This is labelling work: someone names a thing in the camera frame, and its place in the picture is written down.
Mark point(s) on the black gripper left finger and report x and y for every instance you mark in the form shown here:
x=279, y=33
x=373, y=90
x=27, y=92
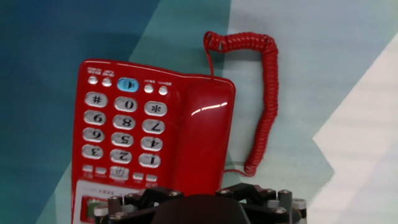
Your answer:
x=140, y=205

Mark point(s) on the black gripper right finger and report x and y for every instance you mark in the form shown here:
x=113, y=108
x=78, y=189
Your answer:
x=267, y=205

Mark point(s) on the red telephone handset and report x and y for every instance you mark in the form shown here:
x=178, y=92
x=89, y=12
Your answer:
x=203, y=140

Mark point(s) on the red telephone base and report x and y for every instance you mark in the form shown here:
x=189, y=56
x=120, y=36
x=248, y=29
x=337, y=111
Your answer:
x=124, y=140

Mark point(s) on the blue green white tablecloth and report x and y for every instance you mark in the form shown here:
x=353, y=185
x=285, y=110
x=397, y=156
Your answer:
x=342, y=93

